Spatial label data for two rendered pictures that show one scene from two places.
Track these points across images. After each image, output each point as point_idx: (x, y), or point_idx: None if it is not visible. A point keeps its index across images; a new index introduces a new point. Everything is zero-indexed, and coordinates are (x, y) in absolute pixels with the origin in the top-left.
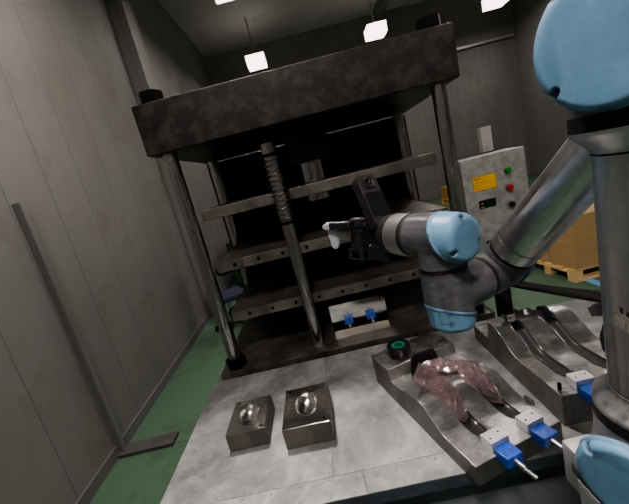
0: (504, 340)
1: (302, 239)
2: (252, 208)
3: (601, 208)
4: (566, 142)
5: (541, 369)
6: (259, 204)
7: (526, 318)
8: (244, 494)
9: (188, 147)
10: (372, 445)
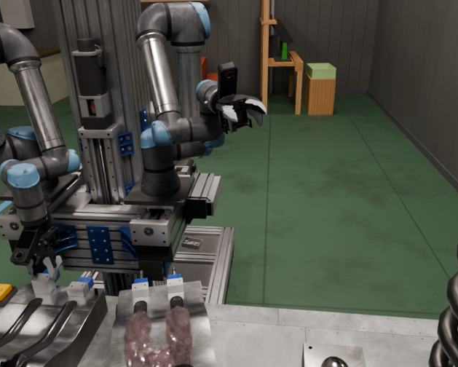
0: (57, 352)
1: None
2: None
3: (200, 65)
4: (164, 56)
5: (77, 317)
6: None
7: None
8: (392, 334)
9: None
10: (263, 343)
